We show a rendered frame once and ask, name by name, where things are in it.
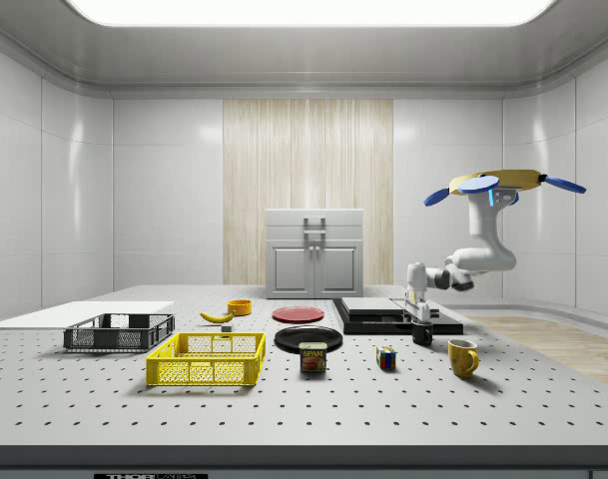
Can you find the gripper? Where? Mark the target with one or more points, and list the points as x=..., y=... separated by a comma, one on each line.
x=419, y=310

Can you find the black mug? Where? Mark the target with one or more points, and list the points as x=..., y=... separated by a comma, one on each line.
x=422, y=334

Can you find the yellow mug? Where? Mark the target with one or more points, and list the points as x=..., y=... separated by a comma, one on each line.
x=460, y=359

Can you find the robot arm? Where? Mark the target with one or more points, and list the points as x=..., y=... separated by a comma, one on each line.
x=483, y=224

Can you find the black stove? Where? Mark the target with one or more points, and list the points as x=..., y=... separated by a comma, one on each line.
x=373, y=309

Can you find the puzzle cube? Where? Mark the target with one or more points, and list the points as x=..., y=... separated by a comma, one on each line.
x=386, y=358

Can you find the white cabinet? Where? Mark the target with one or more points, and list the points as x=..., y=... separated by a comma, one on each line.
x=313, y=259

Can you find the flat-sided can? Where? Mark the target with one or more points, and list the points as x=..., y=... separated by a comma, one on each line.
x=312, y=359

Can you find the red plate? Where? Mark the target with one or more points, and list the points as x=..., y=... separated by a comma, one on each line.
x=297, y=314

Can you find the black plate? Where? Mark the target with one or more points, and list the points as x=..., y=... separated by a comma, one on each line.
x=293, y=336

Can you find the drone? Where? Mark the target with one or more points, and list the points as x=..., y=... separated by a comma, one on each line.
x=513, y=178

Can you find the yellow bowl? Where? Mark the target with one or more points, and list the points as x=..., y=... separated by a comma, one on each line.
x=239, y=308

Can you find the banana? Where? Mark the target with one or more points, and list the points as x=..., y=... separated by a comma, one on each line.
x=216, y=318

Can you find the yellow basket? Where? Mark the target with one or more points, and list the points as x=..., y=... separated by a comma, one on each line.
x=203, y=371

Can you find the dark grey basket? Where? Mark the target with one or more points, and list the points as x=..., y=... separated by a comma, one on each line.
x=109, y=339

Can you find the white board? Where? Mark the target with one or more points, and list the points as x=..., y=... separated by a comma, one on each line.
x=84, y=312

